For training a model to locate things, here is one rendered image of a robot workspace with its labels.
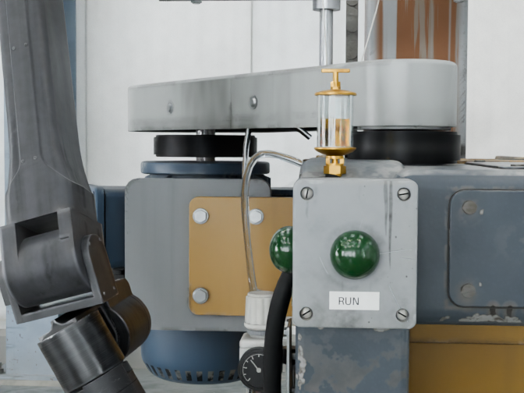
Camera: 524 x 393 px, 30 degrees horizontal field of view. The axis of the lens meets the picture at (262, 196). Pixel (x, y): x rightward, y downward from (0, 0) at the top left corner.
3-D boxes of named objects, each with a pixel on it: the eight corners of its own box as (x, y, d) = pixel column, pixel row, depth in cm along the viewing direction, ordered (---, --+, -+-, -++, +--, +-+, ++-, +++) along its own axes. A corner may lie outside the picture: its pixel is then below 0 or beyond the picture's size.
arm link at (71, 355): (19, 339, 80) (74, 307, 78) (54, 318, 86) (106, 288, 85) (61, 412, 80) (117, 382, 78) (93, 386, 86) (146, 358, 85)
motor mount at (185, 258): (122, 331, 103) (121, 178, 102) (134, 320, 110) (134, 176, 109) (391, 337, 101) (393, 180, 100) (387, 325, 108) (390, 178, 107)
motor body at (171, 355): (127, 387, 108) (126, 161, 106) (153, 358, 123) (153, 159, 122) (265, 391, 107) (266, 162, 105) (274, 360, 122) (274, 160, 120)
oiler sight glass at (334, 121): (316, 146, 66) (316, 94, 66) (316, 146, 68) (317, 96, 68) (353, 146, 66) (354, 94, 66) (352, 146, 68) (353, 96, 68)
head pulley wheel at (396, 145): (348, 163, 75) (348, 130, 74) (346, 161, 84) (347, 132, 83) (467, 164, 74) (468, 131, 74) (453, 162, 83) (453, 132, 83)
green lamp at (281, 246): (267, 276, 60) (267, 227, 60) (270, 270, 63) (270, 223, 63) (309, 277, 60) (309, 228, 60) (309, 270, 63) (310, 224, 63)
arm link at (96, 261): (-10, 262, 81) (83, 237, 78) (49, 238, 92) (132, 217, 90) (32, 400, 81) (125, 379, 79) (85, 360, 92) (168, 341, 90)
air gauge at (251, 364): (237, 391, 84) (237, 348, 84) (238, 386, 86) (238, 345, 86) (279, 392, 84) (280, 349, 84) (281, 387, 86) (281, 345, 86)
